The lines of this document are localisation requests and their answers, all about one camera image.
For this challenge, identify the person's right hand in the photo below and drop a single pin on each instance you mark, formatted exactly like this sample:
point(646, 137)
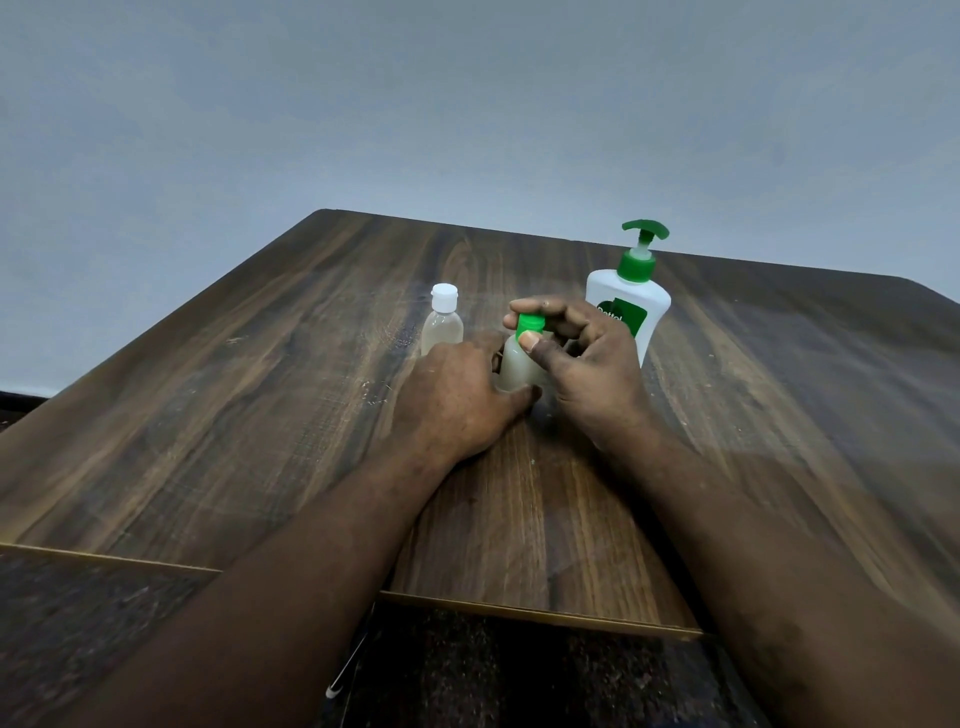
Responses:
point(600, 382)

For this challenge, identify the person's left hand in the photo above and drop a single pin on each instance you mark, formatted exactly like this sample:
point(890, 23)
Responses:
point(450, 405)

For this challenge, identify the small clear bottle green-capped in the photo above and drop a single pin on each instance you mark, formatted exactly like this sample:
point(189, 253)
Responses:
point(514, 371)

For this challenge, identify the small clear bottle white cap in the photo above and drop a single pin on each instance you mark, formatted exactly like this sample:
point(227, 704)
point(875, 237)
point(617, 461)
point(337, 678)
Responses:
point(442, 330)

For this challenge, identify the green bottle cap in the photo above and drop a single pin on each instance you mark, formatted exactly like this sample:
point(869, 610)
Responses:
point(531, 324)

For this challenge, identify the white hand sanitizer pump bottle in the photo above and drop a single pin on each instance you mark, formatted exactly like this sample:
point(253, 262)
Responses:
point(626, 292)

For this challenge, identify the person's left forearm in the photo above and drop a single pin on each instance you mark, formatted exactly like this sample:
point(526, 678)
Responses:
point(255, 600)

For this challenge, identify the person's right forearm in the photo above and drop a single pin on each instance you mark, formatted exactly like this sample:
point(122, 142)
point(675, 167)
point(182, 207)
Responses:
point(787, 585)

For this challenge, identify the black metal table frame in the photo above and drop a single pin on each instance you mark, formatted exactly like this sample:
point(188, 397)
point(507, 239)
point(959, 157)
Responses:
point(352, 652)

